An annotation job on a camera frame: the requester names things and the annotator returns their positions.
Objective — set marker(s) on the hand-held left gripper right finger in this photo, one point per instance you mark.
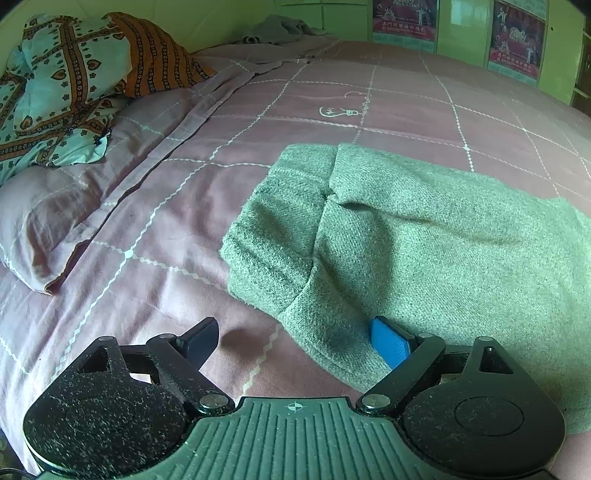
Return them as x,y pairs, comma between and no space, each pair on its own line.
390,345

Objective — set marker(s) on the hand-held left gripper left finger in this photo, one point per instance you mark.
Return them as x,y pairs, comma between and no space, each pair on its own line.
206,344

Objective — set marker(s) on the grey-green pants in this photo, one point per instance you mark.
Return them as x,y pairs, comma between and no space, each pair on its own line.
415,240

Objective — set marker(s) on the pink pillow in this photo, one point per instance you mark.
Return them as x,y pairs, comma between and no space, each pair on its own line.
41,217

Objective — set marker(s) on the pink checked bed sheet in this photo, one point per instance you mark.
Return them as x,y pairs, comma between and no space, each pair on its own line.
286,115

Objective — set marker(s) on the teal and orange patterned quilt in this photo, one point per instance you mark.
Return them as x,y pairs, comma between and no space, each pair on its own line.
69,78

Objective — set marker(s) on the brown wooden door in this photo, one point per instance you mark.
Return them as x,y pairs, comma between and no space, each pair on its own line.
582,87

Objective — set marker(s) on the grey crumpled cloth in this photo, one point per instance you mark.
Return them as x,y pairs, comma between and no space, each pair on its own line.
277,30

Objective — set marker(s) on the green wardrobe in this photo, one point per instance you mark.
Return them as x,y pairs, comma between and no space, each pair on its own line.
466,27

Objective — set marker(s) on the wall poster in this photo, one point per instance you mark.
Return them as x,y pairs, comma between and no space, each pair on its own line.
517,37
405,16

